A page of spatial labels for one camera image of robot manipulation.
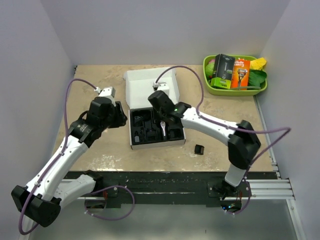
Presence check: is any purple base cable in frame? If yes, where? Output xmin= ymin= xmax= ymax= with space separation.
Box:
xmin=84 ymin=184 xmax=136 ymax=221
xmin=223 ymin=179 xmax=252 ymax=216

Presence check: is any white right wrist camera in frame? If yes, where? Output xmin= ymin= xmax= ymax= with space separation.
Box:
xmin=152 ymin=82 xmax=170 ymax=96

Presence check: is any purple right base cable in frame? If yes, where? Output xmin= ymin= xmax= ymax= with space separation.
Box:
xmin=223 ymin=179 xmax=252 ymax=216

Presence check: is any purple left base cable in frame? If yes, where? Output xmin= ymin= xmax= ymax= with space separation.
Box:
xmin=84 ymin=184 xmax=136 ymax=221

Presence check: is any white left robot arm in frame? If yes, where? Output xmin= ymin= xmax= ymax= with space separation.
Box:
xmin=11 ymin=96 xmax=128 ymax=230

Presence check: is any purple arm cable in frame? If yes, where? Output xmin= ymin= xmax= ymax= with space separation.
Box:
xmin=18 ymin=78 xmax=99 ymax=236
xmin=154 ymin=65 xmax=292 ymax=181

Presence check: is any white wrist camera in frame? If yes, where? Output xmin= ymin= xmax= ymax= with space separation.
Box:
xmin=152 ymin=82 xmax=170 ymax=96
xmin=94 ymin=86 xmax=116 ymax=98

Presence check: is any silver black hair clipper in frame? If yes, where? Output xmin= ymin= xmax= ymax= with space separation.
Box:
xmin=160 ymin=121 xmax=167 ymax=138

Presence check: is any yellow cloth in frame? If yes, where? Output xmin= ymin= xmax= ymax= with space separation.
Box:
xmin=250 ymin=57 xmax=267 ymax=71

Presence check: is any black comb attachment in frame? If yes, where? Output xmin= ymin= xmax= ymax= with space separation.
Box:
xmin=194 ymin=144 xmax=205 ymax=155

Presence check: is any orange razor package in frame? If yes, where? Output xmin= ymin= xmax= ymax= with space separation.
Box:
xmin=230 ymin=58 xmax=250 ymax=90

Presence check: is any green plastic basket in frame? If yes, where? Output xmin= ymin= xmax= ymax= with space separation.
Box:
xmin=203 ymin=55 xmax=268 ymax=97

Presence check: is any green leaf item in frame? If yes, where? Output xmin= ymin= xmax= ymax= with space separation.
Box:
xmin=248 ymin=69 xmax=267 ymax=87

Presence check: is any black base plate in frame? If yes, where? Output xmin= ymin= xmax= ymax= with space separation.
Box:
xmin=62 ymin=169 xmax=278 ymax=209

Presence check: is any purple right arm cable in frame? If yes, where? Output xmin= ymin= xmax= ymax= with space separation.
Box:
xmin=154 ymin=65 xmax=292 ymax=181

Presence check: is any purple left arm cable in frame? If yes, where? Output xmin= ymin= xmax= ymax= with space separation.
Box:
xmin=18 ymin=78 xmax=99 ymax=236

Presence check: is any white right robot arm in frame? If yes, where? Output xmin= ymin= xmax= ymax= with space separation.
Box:
xmin=148 ymin=90 xmax=261 ymax=197

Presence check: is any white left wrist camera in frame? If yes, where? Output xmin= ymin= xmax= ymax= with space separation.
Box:
xmin=94 ymin=86 xmax=116 ymax=98

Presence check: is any black razor box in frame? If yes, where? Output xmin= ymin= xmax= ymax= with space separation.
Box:
xmin=210 ymin=53 xmax=236 ymax=90

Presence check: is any aluminium rail frame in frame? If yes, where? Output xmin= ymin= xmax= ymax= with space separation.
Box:
xmin=58 ymin=179 xmax=295 ymax=201

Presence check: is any small oil bottle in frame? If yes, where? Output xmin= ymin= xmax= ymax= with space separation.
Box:
xmin=134 ymin=135 xmax=140 ymax=143

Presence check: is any white clipper kit box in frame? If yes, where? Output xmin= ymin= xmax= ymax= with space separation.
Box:
xmin=123 ymin=67 xmax=186 ymax=150

